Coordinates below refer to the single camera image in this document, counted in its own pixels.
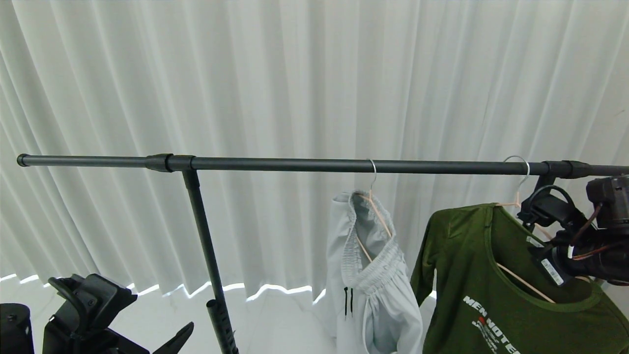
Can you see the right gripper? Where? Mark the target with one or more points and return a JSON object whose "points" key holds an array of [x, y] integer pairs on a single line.
{"points": [[557, 263]]}

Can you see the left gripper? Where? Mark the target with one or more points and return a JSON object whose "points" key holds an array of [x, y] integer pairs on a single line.
{"points": [[98, 344]]}

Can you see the pink clothes hanger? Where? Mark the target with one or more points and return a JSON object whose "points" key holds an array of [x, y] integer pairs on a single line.
{"points": [[523, 282], [379, 219]]}

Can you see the olive green garment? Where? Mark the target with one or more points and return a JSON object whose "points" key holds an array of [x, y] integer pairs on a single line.
{"points": [[467, 275]]}

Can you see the pale grey shorts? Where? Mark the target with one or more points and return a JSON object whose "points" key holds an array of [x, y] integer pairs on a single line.
{"points": [[383, 305]]}

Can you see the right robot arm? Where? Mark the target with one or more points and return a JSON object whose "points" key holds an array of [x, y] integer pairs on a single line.
{"points": [[609, 231]]}

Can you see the black clothes rack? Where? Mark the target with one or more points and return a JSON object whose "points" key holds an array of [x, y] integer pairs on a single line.
{"points": [[295, 164]]}

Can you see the white curtain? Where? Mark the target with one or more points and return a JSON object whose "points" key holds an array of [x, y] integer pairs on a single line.
{"points": [[295, 73]]}

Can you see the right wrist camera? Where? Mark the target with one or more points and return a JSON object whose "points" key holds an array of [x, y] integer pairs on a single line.
{"points": [[550, 211]]}

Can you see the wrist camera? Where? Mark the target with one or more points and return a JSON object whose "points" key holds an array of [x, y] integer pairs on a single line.
{"points": [[98, 300], [550, 211]]}

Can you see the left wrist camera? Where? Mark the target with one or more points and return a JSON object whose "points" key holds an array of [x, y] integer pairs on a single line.
{"points": [[98, 300]]}

